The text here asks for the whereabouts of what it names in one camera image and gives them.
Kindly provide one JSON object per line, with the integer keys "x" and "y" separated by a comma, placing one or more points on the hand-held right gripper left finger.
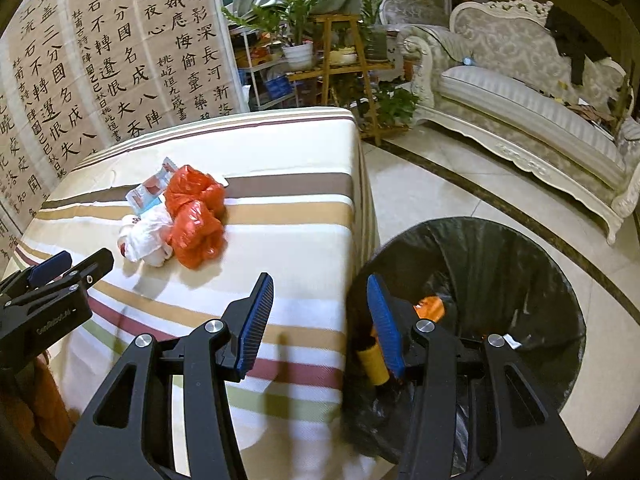
{"x": 255, "y": 325}

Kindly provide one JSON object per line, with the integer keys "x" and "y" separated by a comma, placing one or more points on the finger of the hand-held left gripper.
{"x": 47, "y": 267}
{"x": 92, "y": 267}

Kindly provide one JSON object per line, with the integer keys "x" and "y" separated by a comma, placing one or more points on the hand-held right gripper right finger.
{"x": 385, "y": 330}

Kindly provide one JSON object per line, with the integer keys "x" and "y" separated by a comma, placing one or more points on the gold bottle with black cap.
{"x": 374, "y": 367}

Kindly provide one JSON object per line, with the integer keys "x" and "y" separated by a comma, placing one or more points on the orange plastic bag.
{"x": 430, "y": 309}

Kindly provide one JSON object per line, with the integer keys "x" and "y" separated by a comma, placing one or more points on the white plastic bag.
{"x": 145, "y": 235}

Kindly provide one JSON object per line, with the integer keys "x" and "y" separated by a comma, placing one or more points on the pink and white wrapper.
{"x": 150, "y": 190}

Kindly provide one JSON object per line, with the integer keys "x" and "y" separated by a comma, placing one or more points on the bin with black bag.
{"x": 475, "y": 270}

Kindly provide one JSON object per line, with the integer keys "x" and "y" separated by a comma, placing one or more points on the red plastic bag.
{"x": 195, "y": 225}

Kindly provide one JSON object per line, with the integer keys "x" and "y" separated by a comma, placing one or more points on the orange cloth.
{"x": 45, "y": 400}

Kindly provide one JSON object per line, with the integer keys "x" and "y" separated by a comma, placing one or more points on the striped tablecloth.
{"x": 280, "y": 240}

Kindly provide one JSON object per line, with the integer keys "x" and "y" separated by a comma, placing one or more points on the small leafy green plant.
{"x": 397, "y": 105}

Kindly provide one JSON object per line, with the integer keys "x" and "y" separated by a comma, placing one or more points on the white metal rack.
{"x": 249, "y": 70}

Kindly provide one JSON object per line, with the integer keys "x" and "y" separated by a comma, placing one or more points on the white ornate sofa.
{"x": 525, "y": 105}

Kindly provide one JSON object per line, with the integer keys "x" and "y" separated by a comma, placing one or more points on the potted plant in white pot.
{"x": 298, "y": 57}

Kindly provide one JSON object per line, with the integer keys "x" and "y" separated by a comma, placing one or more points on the grey blanket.
{"x": 630, "y": 137}

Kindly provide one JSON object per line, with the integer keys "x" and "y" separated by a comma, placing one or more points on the wooden plant stand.
{"x": 342, "y": 17}

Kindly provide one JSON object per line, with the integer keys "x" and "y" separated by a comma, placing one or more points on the white ornate armchair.
{"x": 410, "y": 7}

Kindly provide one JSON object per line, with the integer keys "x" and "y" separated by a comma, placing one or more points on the black jacket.
{"x": 570, "y": 35}

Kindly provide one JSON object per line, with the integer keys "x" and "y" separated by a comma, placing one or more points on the calligraphy wall hanging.
{"x": 100, "y": 60}

